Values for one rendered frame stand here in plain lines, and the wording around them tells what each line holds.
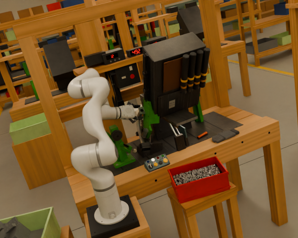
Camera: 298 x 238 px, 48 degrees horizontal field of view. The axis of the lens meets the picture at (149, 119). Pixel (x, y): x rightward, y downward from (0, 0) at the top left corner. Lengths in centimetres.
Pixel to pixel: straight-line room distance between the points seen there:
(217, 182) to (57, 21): 147
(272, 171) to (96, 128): 149
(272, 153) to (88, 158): 146
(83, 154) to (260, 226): 180
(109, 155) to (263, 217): 179
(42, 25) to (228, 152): 151
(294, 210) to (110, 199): 182
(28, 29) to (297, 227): 246
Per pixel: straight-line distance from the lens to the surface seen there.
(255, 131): 246
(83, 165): 168
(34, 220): 210
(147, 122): 232
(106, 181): 173
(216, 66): 289
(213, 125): 263
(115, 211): 184
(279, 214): 295
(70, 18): 245
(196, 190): 198
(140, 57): 246
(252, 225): 304
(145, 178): 216
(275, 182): 277
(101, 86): 181
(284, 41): 780
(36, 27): 243
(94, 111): 176
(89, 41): 248
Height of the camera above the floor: 195
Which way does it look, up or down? 20 degrees down
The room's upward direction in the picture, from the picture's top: 14 degrees counter-clockwise
